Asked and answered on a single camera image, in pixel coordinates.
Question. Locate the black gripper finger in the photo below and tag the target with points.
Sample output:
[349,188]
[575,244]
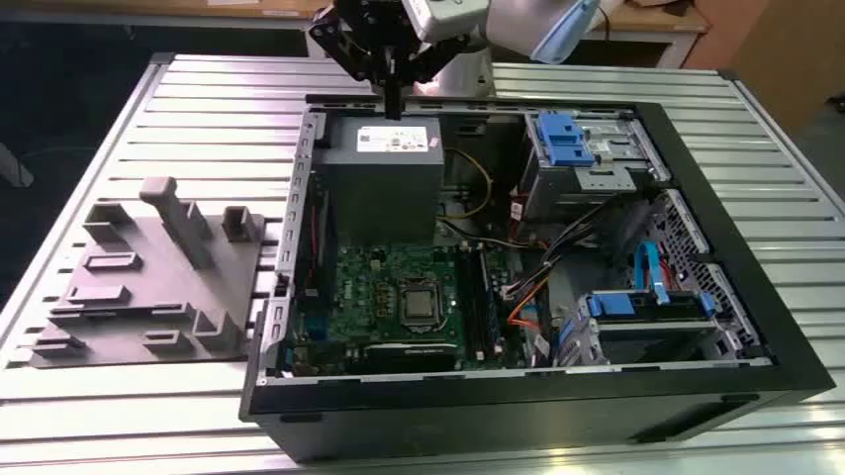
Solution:
[429,59]
[337,42]

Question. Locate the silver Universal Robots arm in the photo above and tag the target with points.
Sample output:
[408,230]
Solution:
[463,74]

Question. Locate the large blue disk carrier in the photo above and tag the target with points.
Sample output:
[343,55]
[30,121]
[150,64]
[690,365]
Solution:
[565,143]

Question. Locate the grey power supply unit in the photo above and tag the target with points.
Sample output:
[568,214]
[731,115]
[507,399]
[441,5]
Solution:
[384,198]

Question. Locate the tall metal disk bay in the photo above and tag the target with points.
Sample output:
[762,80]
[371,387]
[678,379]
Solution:
[608,178]

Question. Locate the green motherboard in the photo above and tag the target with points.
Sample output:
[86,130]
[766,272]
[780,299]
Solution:
[357,297]

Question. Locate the silver CPU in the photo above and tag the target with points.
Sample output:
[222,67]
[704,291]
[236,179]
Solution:
[421,304]

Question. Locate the brown wooden cabinet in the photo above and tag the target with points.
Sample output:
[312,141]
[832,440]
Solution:
[779,49]

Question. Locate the black CPU socket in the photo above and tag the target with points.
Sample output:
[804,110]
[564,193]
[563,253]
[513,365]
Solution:
[423,324]

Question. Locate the grey parts rack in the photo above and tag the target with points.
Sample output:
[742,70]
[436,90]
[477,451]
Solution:
[165,277]

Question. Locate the blue disk carrier with disk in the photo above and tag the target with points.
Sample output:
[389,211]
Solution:
[611,304]

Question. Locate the black graphics card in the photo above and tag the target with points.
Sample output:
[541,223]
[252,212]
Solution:
[409,357]

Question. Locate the low metal disk bay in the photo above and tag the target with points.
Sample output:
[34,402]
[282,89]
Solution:
[660,326]

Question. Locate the black open PC case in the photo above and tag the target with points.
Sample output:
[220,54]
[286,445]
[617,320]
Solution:
[528,415]

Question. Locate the wooden desk with white frame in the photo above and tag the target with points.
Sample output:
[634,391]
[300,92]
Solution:
[133,10]

